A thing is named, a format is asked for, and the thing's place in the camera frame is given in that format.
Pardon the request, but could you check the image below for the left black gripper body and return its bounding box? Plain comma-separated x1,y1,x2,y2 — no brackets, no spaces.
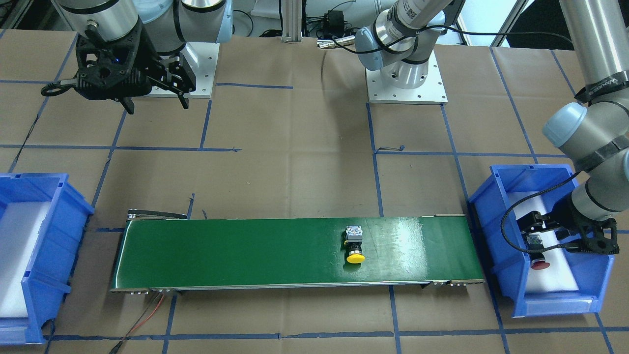
517,197,620,255

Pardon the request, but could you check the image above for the black braided cable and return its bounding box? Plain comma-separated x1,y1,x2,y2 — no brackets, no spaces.
500,171,581,254

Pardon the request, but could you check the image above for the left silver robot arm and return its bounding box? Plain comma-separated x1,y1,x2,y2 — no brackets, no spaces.
353,0,629,255

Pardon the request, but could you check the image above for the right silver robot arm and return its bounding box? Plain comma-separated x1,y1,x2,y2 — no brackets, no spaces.
41,0,233,115

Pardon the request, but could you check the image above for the green conveyor belt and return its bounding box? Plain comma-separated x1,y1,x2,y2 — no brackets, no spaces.
110,215,485,293

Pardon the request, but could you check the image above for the blue plastic bin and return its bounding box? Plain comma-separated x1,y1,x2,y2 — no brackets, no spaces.
0,173,94,346
470,164,615,318

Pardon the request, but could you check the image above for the yellow push button switch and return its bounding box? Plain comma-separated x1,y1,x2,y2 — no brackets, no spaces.
343,225,366,265

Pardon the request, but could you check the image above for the aluminium frame post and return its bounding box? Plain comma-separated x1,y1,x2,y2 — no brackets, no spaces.
278,0,306,43

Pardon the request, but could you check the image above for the black power adapter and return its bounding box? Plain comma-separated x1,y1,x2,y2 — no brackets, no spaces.
322,10,345,36

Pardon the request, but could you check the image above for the white foam pad bin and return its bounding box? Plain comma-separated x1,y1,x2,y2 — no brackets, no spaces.
0,201,50,318
513,196,579,295

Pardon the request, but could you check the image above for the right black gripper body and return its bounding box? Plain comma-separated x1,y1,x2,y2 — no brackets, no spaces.
72,22,196,99

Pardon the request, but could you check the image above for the red black wire pair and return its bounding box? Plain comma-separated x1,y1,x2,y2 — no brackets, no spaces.
108,293,170,354

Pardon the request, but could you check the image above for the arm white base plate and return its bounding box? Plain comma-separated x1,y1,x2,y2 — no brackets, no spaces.
366,52,449,105
147,42,220,99

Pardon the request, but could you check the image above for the red push button switch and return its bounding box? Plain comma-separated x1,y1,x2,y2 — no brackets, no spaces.
525,235,550,271

